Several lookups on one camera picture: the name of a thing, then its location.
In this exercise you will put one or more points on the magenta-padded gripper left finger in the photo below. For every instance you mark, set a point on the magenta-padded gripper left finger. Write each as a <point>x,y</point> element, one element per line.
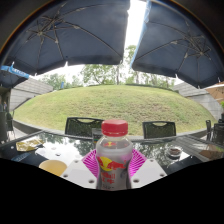
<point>78,171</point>

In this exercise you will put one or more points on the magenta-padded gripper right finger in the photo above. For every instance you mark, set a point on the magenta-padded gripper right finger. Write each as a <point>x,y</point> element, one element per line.
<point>148,171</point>

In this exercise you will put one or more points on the red-capped drink bottle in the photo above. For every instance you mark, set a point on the red-capped drink bottle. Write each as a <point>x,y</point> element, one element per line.
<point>114,150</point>

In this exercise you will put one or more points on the small round ashtray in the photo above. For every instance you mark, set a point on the small round ashtray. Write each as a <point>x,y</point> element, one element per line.
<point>174,152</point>

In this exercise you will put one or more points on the grey colour chart card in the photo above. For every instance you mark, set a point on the grey colour chart card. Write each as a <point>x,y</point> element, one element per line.
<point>96,135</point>

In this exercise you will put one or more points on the black plastic lattice chair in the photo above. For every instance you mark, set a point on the black plastic lattice chair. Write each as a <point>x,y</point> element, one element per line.
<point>159,130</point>
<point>80,127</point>

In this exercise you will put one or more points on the yellow flat packet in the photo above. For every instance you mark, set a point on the yellow flat packet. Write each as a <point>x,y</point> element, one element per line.
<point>28,145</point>

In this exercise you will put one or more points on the dark slim chair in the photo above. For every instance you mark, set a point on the dark slim chair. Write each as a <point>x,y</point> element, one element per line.
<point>209,128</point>

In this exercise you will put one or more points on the black armchair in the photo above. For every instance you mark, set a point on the black armchair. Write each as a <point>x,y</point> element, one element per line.
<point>219,133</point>

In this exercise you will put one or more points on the dark wicker chair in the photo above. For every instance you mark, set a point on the dark wicker chair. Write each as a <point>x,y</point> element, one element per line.
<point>5,125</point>

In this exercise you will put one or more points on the grey hut with sloped roof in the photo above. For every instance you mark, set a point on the grey hut with sloped roof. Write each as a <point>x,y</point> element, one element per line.
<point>200,98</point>
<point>30,91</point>

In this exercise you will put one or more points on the beige parasol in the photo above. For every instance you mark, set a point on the beige parasol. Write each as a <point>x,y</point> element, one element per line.
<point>216,91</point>

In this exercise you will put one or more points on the blue parasol with white trim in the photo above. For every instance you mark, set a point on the blue parasol with white trim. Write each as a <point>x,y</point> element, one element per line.
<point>10,75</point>

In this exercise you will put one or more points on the large dark blue parasol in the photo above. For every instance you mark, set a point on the large dark blue parasol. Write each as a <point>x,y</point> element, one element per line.
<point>73,30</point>
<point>180,43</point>

